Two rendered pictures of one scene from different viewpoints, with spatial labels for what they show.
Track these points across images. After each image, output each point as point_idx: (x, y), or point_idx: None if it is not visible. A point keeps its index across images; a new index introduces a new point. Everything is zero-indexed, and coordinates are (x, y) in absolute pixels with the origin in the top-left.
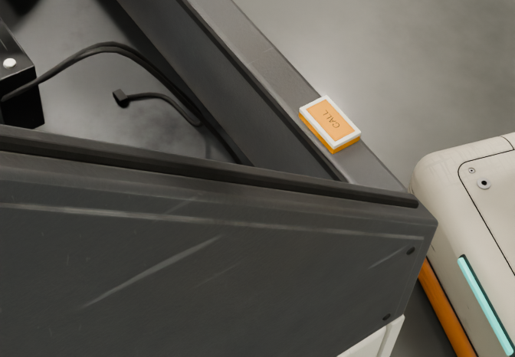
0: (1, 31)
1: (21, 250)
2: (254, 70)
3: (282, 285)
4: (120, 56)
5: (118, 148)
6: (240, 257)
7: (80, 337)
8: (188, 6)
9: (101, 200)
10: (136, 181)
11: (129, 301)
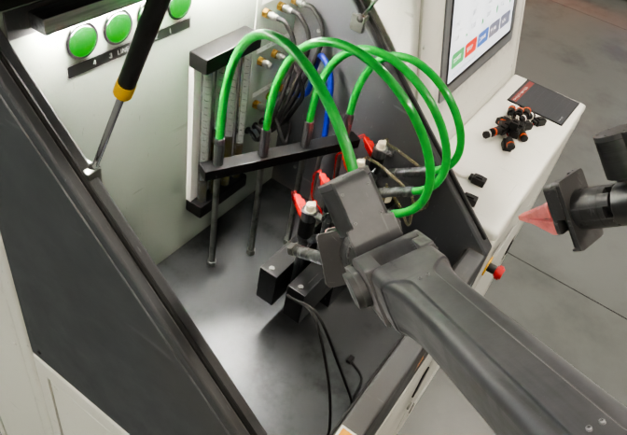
0: (317, 277)
1: (106, 271)
2: (362, 397)
3: (205, 431)
4: (377, 351)
5: (167, 287)
6: (184, 385)
7: (123, 334)
8: (389, 353)
9: (132, 286)
10: (148, 297)
11: (140, 343)
